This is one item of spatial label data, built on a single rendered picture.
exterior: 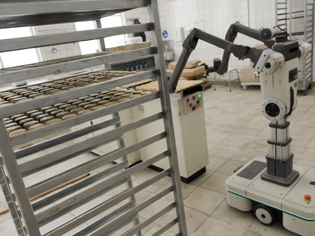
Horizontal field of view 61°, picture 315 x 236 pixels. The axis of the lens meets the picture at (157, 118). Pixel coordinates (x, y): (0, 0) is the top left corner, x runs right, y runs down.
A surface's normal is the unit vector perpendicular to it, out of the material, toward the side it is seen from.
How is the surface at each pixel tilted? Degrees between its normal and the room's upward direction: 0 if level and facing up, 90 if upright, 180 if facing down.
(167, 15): 90
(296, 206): 31
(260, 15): 90
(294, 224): 90
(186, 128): 90
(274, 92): 101
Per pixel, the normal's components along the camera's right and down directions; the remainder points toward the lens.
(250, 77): -0.61, 0.33
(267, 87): -0.68, 0.47
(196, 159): 0.67, 0.13
